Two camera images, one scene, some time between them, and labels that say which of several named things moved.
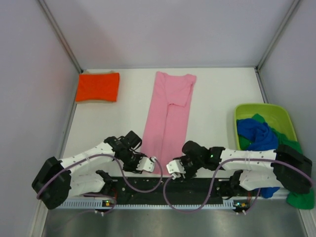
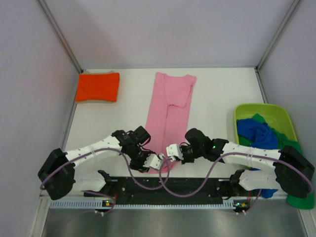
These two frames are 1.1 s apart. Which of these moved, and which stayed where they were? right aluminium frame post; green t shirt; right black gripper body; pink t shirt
Moved: right black gripper body
Stayed: right aluminium frame post; green t shirt; pink t shirt
